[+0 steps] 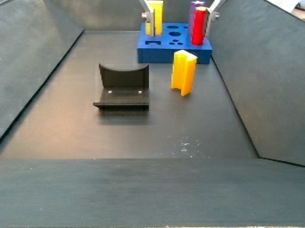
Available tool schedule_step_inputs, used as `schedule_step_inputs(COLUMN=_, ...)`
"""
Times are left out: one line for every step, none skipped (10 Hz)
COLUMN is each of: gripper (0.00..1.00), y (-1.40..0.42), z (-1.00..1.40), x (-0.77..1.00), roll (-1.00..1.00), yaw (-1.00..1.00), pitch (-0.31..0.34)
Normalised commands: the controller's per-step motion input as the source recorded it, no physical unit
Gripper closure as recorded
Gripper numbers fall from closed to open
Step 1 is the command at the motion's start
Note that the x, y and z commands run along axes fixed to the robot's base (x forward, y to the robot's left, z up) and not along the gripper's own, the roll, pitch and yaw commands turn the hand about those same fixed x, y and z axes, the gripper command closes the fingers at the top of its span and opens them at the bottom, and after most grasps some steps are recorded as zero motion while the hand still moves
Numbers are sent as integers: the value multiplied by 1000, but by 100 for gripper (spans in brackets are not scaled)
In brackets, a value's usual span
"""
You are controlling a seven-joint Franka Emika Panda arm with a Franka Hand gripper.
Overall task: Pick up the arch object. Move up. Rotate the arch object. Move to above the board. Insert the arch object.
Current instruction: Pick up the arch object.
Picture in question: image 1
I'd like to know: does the black curved stand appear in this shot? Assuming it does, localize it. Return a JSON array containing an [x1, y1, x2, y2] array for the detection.
[[92, 64, 150, 109]]

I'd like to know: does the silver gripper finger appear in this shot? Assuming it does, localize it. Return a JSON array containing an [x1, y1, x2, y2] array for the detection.
[[205, 0, 222, 37], [139, 0, 155, 37]]

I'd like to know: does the purple star peg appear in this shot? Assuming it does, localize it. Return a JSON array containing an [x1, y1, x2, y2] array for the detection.
[[189, 0, 205, 36]]

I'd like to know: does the yellow arch block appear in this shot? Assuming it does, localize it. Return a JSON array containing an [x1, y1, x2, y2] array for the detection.
[[147, 0, 163, 36]]

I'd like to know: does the red hexagonal peg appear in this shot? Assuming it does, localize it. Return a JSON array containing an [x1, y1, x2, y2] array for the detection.
[[190, 6, 207, 45]]

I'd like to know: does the blue peg board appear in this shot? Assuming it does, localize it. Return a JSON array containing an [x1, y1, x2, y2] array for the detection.
[[137, 23, 213, 64]]

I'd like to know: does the orange-yellow arch block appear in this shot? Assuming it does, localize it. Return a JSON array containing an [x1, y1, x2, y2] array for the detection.
[[170, 50, 198, 96]]

